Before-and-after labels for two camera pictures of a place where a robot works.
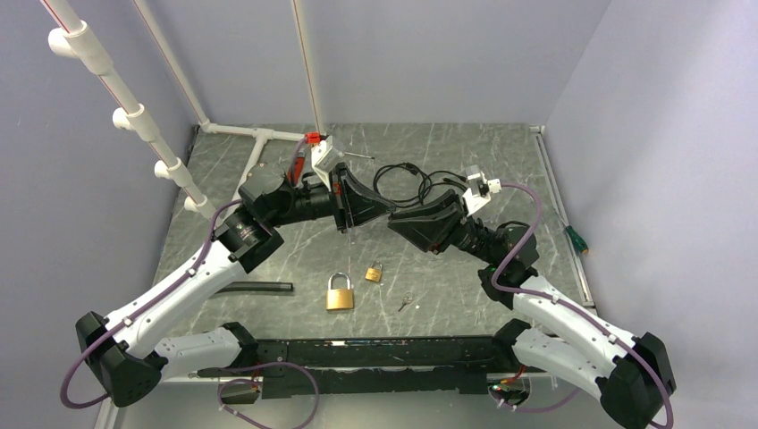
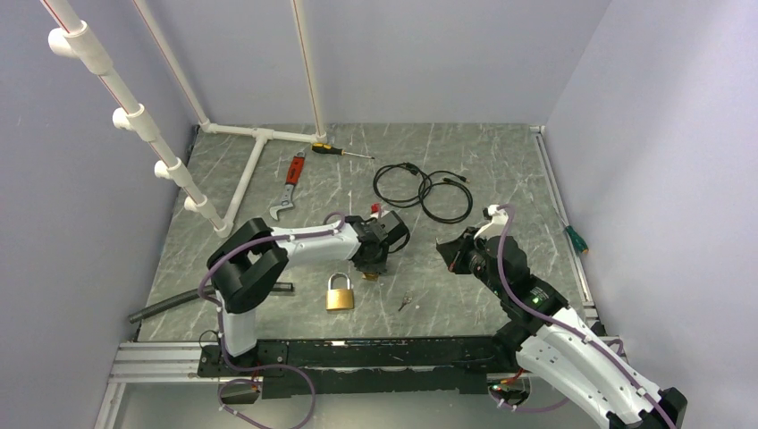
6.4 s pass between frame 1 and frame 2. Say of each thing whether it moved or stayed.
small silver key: stayed
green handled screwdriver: stayed
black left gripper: moved
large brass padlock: stayed
